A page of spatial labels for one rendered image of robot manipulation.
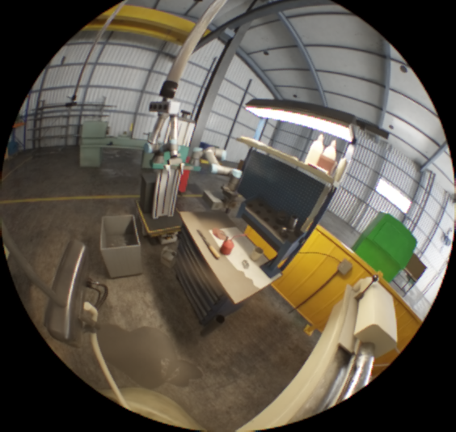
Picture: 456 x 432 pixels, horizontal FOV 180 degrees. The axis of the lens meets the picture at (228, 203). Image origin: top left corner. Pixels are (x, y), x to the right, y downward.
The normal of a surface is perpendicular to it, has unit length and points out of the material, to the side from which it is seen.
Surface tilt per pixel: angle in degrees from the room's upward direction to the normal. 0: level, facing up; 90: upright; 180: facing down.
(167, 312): 0
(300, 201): 90
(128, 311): 0
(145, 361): 0
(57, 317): 20
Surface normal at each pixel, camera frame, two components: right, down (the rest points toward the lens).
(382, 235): -0.71, -0.05
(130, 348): 0.33, -0.85
